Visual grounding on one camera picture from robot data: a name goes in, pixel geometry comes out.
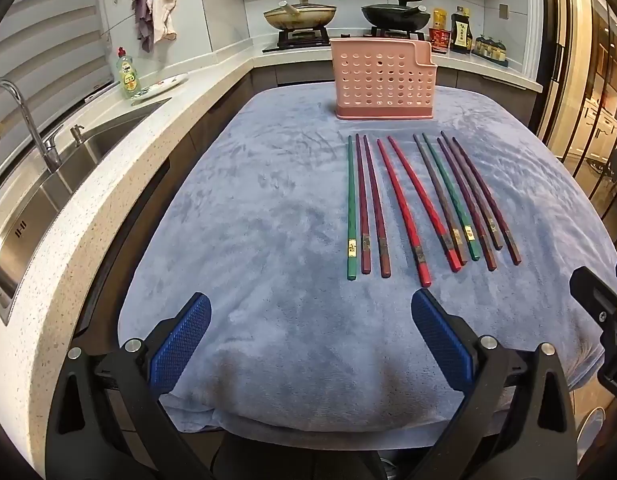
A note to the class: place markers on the black gas stove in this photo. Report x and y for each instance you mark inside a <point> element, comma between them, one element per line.
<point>308,39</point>

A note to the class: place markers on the stainless steel sink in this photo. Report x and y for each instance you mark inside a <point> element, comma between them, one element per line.
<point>48,190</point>

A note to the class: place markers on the green dish soap bottle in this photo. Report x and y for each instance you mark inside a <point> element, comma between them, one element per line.
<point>129,77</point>

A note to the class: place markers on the dark soy sauce bottle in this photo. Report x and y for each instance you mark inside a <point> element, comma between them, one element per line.
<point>461,35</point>

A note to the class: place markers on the grey wall switch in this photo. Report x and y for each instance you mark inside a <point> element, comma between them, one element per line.
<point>503,10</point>

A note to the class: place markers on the pink perforated utensil basket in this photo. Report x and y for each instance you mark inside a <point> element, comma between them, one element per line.
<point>383,85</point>

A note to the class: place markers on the pink hanging cloth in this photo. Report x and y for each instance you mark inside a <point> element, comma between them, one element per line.
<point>163,10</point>

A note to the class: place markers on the beige pan with lid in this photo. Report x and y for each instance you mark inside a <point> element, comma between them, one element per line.
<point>298,14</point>

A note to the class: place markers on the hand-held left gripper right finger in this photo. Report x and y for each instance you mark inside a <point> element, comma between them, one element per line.
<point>443,345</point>

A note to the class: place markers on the red food container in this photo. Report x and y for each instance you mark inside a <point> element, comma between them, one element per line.
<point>439,40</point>

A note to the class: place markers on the spice jar set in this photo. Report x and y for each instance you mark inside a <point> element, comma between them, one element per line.
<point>491,51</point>

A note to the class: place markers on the purple hanging cloth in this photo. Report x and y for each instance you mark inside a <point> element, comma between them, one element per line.
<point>143,20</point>

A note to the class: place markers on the blue-grey fleece blanket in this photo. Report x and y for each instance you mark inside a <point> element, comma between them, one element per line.
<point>268,240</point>

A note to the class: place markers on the white window blinds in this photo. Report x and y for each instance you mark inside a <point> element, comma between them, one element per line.
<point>53,25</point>

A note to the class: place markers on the dark purple chopstick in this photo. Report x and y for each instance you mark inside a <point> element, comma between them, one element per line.
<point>470,189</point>

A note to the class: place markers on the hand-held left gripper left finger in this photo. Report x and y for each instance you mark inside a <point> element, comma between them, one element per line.
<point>181,345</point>

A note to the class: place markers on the maroon chopstick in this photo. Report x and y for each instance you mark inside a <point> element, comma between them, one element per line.
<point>464,200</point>
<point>485,199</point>

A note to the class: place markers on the green chopstick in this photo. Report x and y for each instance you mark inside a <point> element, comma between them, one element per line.
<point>448,192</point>
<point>350,200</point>

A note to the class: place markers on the black wok with lid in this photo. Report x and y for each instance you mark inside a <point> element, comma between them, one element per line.
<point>396,15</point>

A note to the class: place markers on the chrome sink soap dispenser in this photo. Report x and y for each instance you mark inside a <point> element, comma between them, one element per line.
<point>77,134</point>

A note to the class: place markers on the dark red chopstick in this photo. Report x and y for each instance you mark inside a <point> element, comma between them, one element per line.
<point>362,200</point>

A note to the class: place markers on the reddish brown chopstick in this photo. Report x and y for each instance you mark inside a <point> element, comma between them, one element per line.
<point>375,205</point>

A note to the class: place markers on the white patterned plate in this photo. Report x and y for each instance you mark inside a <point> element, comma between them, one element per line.
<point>161,86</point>

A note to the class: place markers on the yellow seasoning packet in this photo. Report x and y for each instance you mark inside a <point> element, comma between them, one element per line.
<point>440,19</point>

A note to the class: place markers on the glass sliding door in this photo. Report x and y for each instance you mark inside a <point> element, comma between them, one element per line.
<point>588,85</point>

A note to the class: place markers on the chrome kitchen faucet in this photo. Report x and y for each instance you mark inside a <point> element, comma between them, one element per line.
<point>16,100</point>

